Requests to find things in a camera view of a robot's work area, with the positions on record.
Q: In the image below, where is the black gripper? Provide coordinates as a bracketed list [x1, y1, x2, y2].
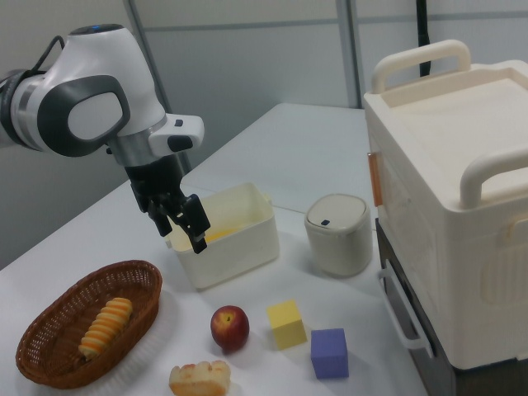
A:
[124, 153, 212, 255]

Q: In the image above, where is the striped orange twisted bread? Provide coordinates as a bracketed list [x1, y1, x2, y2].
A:
[78, 297, 134, 361]

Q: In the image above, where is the sliced toast bread loaf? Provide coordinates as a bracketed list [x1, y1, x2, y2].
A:
[168, 360, 231, 396]

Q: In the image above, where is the brown woven wicker basket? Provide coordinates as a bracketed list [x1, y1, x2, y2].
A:
[15, 259, 164, 390]

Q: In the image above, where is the white rectangular plastic bin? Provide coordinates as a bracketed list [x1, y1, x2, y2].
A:
[164, 182, 281, 290]

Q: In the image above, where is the red apple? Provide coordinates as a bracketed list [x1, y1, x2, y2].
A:
[210, 304, 251, 354]

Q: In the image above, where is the yellow foam cube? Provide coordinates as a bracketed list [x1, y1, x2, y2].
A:
[266, 299, 309, 351]

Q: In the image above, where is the small cream lidded trash can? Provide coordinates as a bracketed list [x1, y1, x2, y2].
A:
[304, 194, 371, 277]

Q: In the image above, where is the purple foam cube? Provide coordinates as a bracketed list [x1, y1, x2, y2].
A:
[309, 328, 351, 380]

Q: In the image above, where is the large white storage box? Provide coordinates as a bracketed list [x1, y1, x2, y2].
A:
[362, 39, 528, 370]

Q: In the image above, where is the black hanging pole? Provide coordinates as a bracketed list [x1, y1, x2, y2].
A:
[415, 0, 432, 78]

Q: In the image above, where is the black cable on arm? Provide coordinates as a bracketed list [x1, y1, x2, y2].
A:
[0, 35, 66, 90]

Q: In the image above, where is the dark drawer with white handle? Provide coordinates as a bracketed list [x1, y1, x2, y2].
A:
[374, 218, 457, 396]

